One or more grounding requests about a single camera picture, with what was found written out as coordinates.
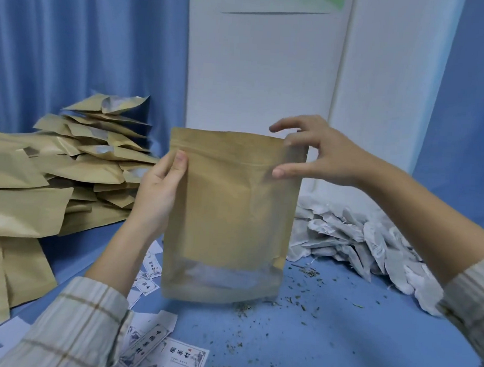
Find person's left hand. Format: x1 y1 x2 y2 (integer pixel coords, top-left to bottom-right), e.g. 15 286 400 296
127 147 189 244

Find person's right hand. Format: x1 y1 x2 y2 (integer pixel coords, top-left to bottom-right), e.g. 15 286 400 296
265 111 378 191

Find kraft pouch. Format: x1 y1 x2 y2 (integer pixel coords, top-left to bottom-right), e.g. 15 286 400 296
159 127 309 308

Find pile of white tea bags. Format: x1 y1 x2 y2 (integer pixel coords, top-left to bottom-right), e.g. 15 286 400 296
284 194 450 318

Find pile of kraft pouches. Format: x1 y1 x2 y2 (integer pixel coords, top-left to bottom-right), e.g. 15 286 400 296
0 87 163 337

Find white paper labels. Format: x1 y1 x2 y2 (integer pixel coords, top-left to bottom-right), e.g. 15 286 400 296
0 231 216 367

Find person's left forearm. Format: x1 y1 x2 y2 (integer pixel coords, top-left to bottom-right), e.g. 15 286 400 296
0 213 172 367

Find person's right forearm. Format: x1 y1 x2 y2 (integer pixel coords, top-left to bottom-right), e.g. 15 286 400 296
350 163 484 367

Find blue curtain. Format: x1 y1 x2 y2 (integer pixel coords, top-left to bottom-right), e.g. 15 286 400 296
409 0 484 237
0 0 192 159

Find blue table cover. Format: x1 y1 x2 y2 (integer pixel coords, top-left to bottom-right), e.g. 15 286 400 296
0 213 484 367

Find white wall pipe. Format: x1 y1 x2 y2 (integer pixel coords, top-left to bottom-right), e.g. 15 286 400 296
327 0 358 123

